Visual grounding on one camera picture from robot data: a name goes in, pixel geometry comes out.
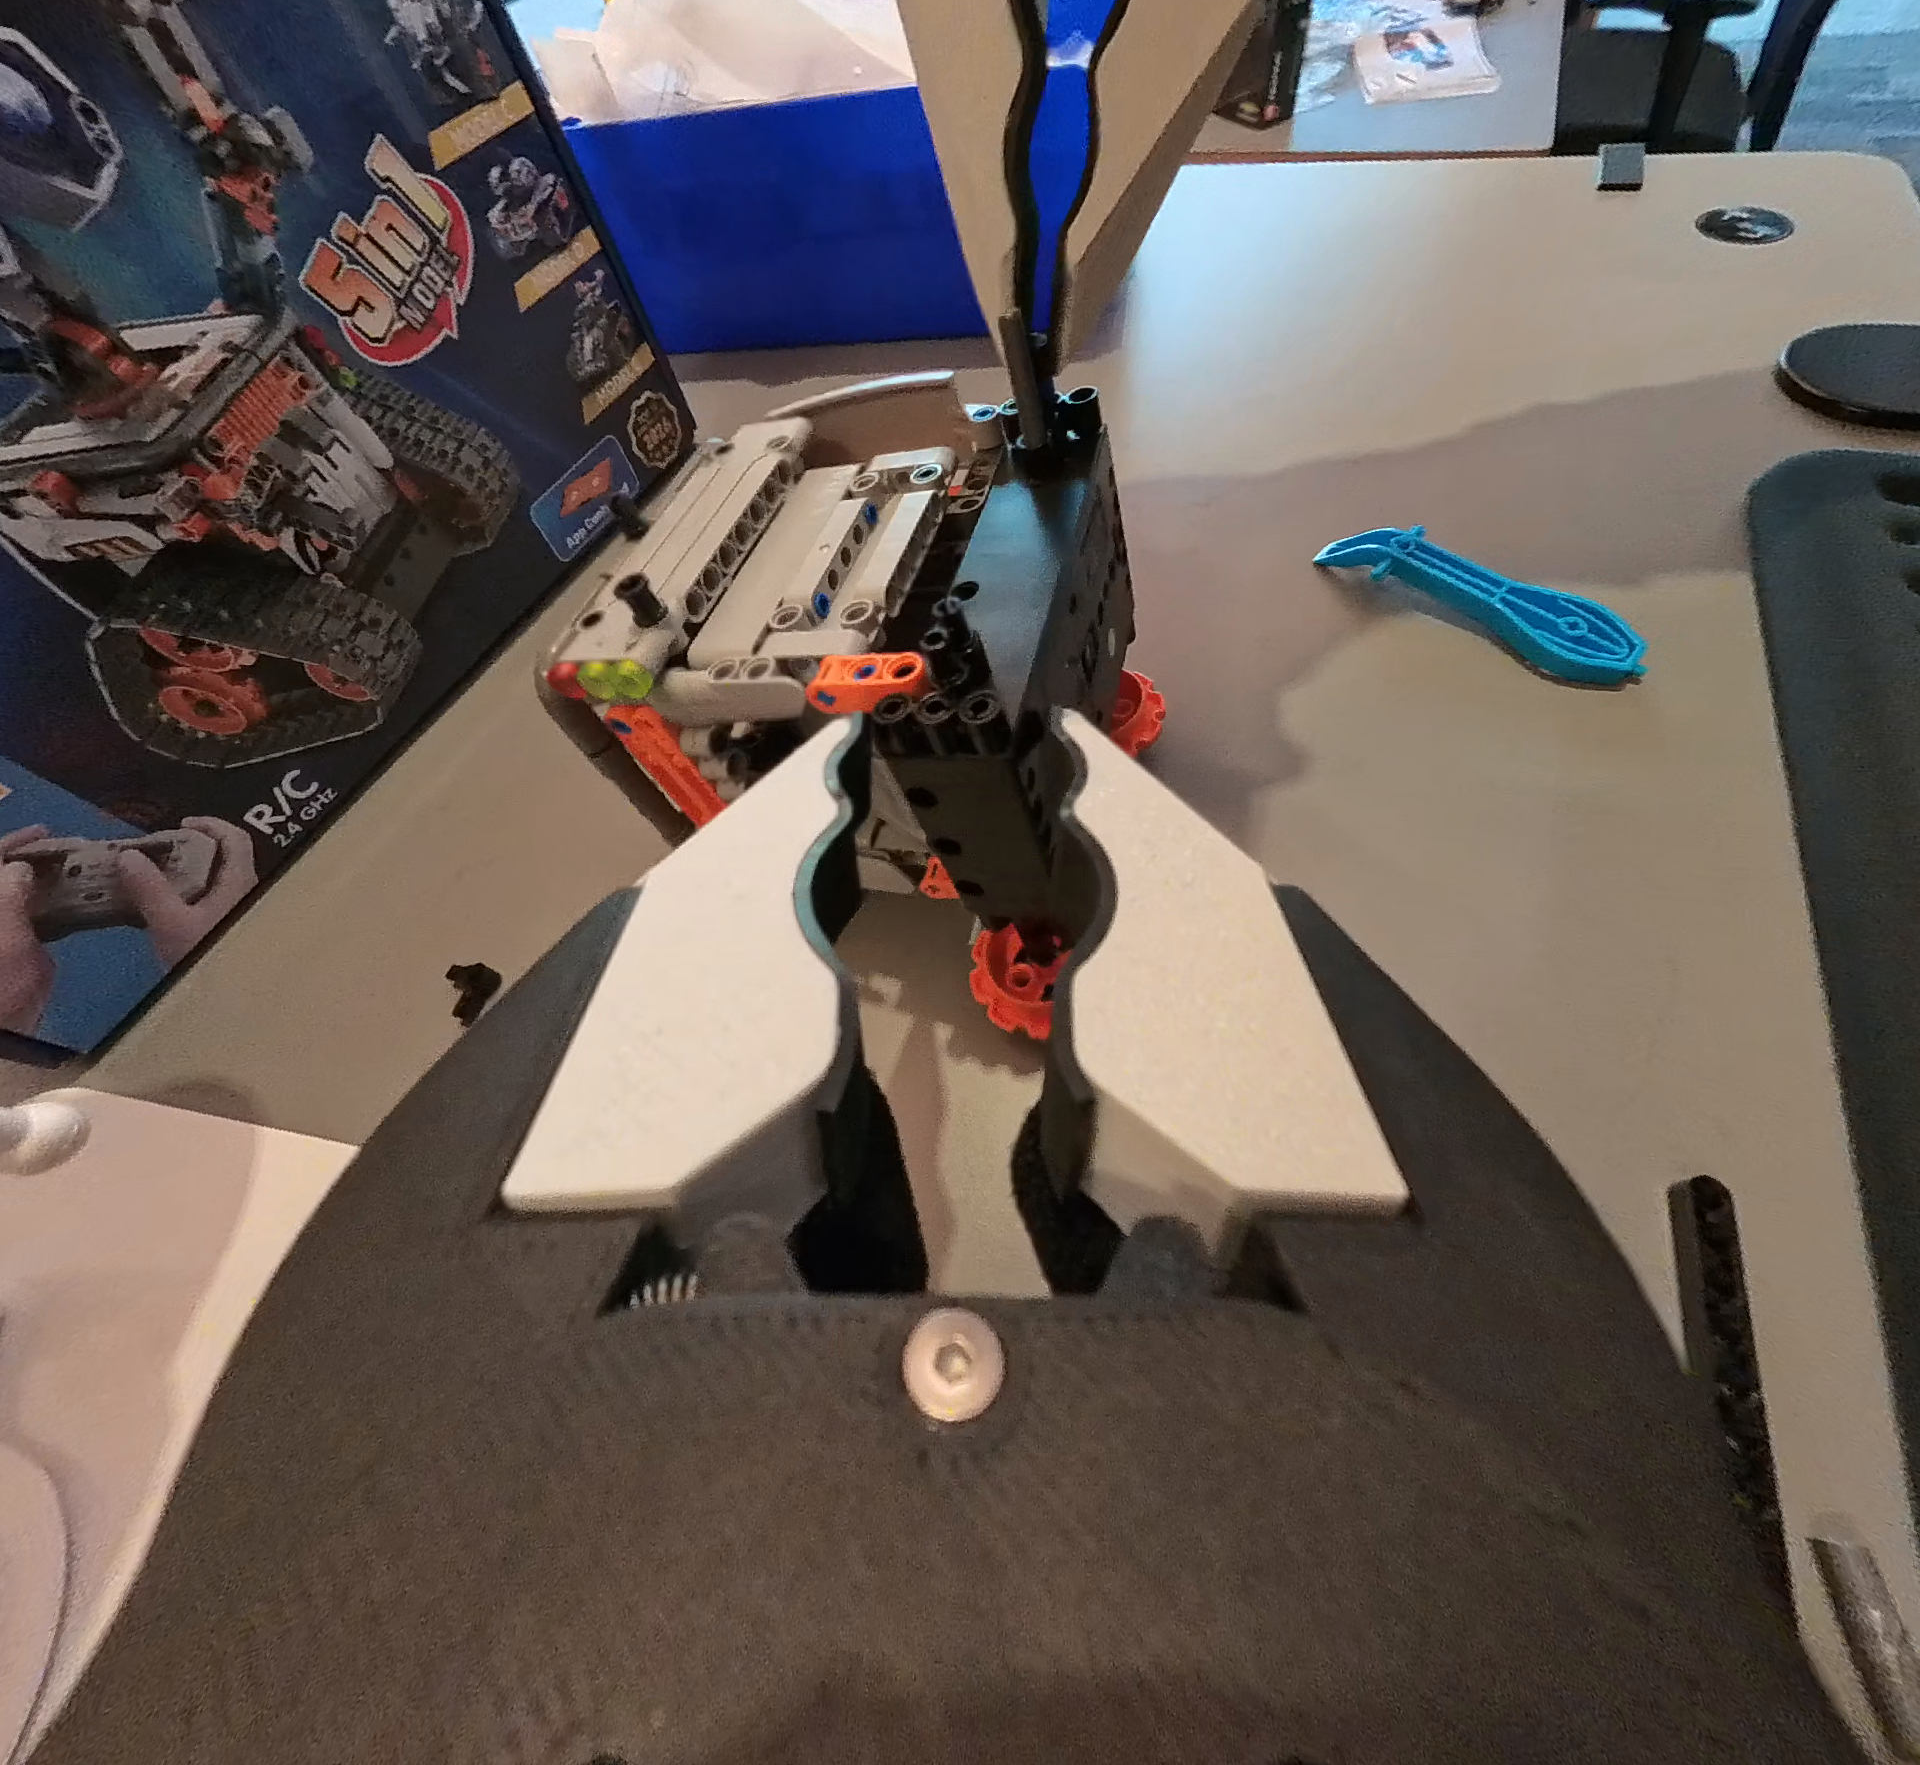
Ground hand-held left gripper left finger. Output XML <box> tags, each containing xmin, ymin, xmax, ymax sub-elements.
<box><xmin>498</xmin><ymin>711</ymin><xmax>876</xmax><ymax>1242</ymax></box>

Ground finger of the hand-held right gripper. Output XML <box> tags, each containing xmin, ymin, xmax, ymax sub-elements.
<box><xmin>882</xmin><ymin>0</ymin><xmax>1052</xmax><ymax>333</ymax></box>
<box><xmin>1048</xmin><ymin>0</ymin><xmax>1279</xmax><ymax>360</ymax></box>

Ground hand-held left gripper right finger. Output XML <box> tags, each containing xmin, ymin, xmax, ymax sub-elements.
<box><xmin>1041</xmin><ymin>711</ymin><xmax>1415</xmax><ymax>1234</ymax></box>

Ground dark grey axle rod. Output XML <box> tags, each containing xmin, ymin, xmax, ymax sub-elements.
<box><xmin>994</xmin><ymin>306</ymin><xmax>1063</xmax><ymax>449</ymax></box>

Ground building block robot chassis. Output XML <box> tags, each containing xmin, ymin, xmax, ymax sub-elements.
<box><xmin>538</xmin><ymin>369</ymin><xmax>1170</xmax><ymax>1038</ymax></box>

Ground black carton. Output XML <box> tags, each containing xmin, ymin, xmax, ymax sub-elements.
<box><xmin>1231</xmin><ymin>0</ymin><xmax>1321</xmax><ymax>133</ymax></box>

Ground instruction booklet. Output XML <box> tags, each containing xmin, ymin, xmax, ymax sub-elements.
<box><xmin>1350</xmin><ymin>13</ymin><xmax>1500</xmax><ymax>101</ymax></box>

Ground white paper sheets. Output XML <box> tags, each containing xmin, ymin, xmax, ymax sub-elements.
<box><xmin>532</xmin><ymin>0</ymin><xmax>919</xmax><ymax>124</ymax></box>

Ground blue plastic bin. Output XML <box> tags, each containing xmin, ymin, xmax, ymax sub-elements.
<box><xmin>561</xmin><ymin>0</ymin><xmax>1135</xmax><ymax>357</ymax></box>

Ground neighbouring grey desk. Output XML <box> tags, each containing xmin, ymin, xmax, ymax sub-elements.
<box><xmin>1178</xmin><ymin>0</ymin><xmax>1571</xmax><ymax>163</ymax></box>

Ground light blue plastic tool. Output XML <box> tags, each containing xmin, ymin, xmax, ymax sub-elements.
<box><xmin>1311</xmin><ymin>524</ymin><xmax>1650</xmax><ymax>682</ymax></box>

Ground dark perforated mat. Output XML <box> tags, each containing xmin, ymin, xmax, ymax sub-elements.
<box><xmin>1747</xmin><ymin>449</ymin><xmax>1920</xmax><ymax>1572</ymax></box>

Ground blue robot kit box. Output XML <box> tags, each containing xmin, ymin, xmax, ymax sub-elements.
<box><xmin>0</xmin><ymin>0</ymin><xmax>699</xmax><ymax>1053</ymax></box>

